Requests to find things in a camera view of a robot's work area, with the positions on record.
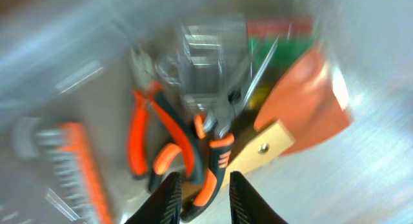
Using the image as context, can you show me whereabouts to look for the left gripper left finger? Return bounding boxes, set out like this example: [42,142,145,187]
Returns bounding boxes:
[125,172,182,224]

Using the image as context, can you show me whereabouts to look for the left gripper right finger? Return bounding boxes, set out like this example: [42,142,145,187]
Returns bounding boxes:
[229,171,287,224]

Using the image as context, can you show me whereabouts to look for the orange black long-nose pliers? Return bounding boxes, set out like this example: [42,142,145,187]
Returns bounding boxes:
[146,36,280,223]

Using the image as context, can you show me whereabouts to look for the red small cutting pliers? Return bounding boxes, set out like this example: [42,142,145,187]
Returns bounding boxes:
[126,46,205,185]

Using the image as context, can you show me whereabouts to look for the orange socket bit rail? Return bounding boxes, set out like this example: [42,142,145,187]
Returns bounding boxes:
[11,117,114,224]

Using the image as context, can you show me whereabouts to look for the orange scraper wooden handle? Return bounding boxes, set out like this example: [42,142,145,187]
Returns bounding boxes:
[214,45,353,188]

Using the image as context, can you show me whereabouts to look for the clear screwdriver set case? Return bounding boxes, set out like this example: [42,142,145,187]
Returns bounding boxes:
[154,15,319,118]

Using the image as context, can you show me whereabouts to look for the clear plastic container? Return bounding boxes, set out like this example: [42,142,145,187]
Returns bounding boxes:
[0,0,413,224]

